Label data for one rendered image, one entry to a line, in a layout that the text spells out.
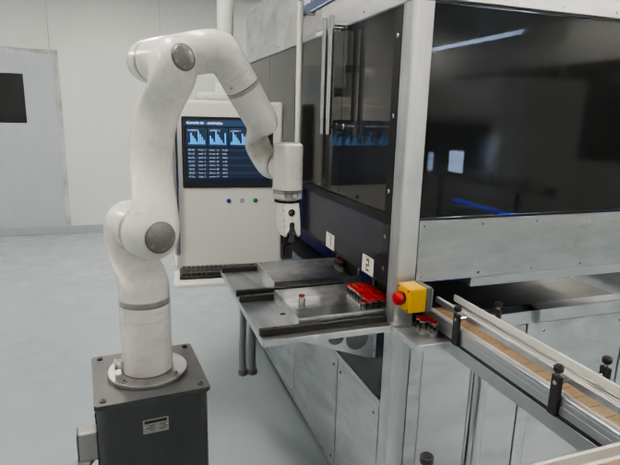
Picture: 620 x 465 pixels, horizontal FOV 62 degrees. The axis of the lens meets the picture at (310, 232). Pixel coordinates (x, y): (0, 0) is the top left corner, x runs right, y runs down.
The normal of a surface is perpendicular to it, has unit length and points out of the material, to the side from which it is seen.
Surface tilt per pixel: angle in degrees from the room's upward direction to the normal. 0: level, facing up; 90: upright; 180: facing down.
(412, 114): 90
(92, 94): 90
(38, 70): 90
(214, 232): 90
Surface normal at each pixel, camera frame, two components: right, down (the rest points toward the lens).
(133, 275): 0.04, -0.74
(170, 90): 0.37, 0.77
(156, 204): 0.62, -0.31
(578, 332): 0.33, 0.22
